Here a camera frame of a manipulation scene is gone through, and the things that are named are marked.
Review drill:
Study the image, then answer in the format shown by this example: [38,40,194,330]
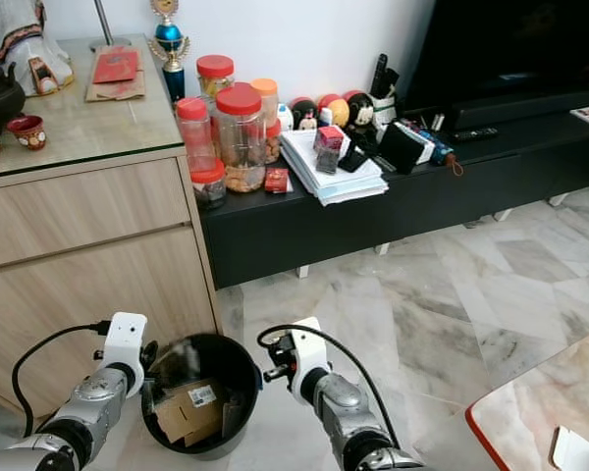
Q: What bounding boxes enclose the white paper stack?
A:
[280,128,389,205]

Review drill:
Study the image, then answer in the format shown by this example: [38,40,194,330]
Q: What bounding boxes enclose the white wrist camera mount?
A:
[285,316,330,403]
[103,312,148,393]

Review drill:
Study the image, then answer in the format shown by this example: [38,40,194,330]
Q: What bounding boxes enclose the black round rubbish bin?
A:
[140,334,263,462]

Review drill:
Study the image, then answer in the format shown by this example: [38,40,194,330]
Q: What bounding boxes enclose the orange lid plastic jar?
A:
[251,78,281,163]

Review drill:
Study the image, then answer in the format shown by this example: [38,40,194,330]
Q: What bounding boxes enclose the wooden cabinet with glass top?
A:
[0,37,222,418]

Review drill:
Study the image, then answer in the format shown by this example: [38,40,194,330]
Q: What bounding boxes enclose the large red lid snack jar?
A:
[214,82,266,192]

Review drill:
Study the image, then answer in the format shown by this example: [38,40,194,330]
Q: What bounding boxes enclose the red envelope on brown paper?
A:
[86,44,146,102]

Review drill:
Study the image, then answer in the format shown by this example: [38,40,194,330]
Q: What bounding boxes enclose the blue and gold trophy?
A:
[149,0,192,102]

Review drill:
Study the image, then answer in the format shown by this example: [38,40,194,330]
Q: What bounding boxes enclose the black wallet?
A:
[378,121,428,176]

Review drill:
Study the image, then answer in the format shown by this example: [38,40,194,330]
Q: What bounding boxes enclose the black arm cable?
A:
[257,324,379,447]
[12,320,114,438]

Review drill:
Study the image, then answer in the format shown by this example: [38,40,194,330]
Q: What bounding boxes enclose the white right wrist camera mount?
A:
[285,316,330,403]

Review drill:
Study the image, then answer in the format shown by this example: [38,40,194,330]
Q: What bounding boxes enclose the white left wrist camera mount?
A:
[103,312,148,393]

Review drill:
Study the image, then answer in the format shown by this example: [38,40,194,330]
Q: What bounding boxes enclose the red lid plastic jar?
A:
[177,96,214,173]
[196,54,235,99]

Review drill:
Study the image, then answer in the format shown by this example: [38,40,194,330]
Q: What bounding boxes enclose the black soundbar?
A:
[450,86,589,131]

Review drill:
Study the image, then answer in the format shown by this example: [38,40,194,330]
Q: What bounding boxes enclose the black mouse figurine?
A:
[344,90,376,129]

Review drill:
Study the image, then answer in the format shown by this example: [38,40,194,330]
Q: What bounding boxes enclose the black flat screen television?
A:
[398,0,589,104]

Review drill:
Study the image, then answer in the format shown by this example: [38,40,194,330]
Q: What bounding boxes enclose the blue item with brown strap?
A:
[412,123,465,178]

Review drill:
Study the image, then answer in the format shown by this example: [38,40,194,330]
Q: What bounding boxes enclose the small red lid jar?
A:
[191,159,227,209]

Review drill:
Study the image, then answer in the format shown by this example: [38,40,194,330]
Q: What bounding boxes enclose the black low television console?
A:
[198,103,589,290]

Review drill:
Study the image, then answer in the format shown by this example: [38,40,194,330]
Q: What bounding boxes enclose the remote holder with remotes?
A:
[368,52,402,124]

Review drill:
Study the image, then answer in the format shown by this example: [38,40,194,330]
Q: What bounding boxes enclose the black remote control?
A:
[452,127,500,142]

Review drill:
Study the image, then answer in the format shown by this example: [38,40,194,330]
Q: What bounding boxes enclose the orange round figurine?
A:
[319,93,349,127]

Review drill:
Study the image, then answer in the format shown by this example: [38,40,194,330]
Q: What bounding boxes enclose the marble top table red edge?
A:
[464,329,589,471]

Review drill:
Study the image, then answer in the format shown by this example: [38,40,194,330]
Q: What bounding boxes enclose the small red tea cup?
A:
[7,115,48,151]

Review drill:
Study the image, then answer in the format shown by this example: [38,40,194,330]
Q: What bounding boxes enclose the small red grey cube box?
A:
[314,125,347,176]

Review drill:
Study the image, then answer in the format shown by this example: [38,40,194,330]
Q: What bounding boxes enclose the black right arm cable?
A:
[257,324,379,447]

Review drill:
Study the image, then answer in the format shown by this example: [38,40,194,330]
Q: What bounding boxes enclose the black incense burner pot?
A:
[0,61,28,127]

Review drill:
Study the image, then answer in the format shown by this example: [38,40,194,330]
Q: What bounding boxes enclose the small labelled cardboard box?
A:
[155,378,222,445]

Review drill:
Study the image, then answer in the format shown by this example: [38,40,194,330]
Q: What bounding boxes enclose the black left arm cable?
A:
[12,320,114,438]

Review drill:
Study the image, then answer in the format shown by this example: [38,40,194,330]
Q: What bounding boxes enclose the silver lamp stand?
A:
[93,0,134,50]

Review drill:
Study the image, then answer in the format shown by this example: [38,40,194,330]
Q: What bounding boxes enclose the white robed ceramic statue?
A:
[0,0,75,97]

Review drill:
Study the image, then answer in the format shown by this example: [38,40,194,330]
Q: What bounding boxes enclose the black white round figurine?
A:
[290,96,320,131]

